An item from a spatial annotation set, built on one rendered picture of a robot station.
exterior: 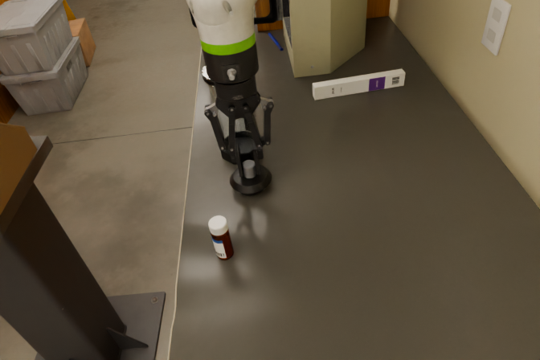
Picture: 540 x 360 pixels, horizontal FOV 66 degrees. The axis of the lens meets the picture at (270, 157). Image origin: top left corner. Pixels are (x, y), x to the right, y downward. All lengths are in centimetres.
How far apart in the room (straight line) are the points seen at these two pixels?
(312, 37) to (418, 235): 65
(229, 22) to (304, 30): 58
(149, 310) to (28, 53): 199
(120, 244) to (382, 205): 157
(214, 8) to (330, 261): 47
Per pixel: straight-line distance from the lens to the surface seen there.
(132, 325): 191
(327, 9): 121
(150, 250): 213
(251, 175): 88
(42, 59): 323
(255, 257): 79
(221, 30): 67
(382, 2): 166
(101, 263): 218
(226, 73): 71
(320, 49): 125
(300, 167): 95
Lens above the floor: 158
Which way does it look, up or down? 40 degrees down
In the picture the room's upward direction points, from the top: 7 degrees counter-clockwise
